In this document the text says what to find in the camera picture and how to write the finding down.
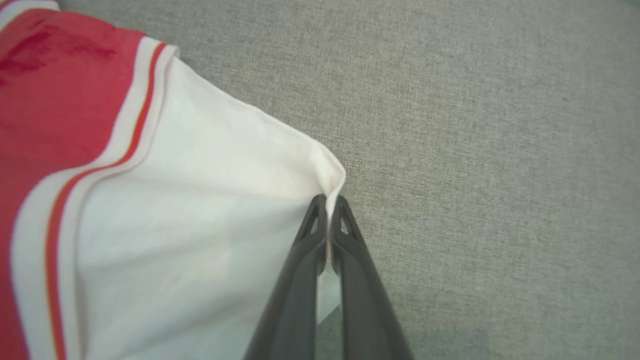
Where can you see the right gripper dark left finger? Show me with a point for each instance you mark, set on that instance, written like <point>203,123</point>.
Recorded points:
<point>295,300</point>

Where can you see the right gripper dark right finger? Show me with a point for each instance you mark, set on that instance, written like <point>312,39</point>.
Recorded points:
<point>365,310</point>

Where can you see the red basketball jersey white sleeves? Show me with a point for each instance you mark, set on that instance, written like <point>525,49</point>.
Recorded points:
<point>175,200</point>

